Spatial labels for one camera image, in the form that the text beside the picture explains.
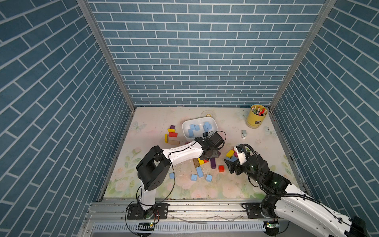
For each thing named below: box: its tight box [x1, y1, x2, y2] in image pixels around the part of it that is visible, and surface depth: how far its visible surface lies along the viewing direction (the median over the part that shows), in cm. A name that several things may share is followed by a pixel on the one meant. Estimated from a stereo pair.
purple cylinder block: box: [210, 158, 217, 169], surface depth 90 cm
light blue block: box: [203, 121, 213, 133], surface depth 107 cm
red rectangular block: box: [168, 132, 178, 138], surface depth 106 cm
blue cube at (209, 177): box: [206, 173, 213, 183], surface depth 84 cm
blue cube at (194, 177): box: [190, 173, 198, 182], surface depth 84 cm
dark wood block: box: [192, 158, 200, 168], surface depth 92 cm
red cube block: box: [218, 165, 225, 173], surface depth 88 cm
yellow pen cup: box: [246, 104, 268, 129], surface depth 104 cm
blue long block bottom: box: [196, 166, 204, 178], surface depth 88 cm
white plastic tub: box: [181, 116, 219, 142], surface depth 108 cm
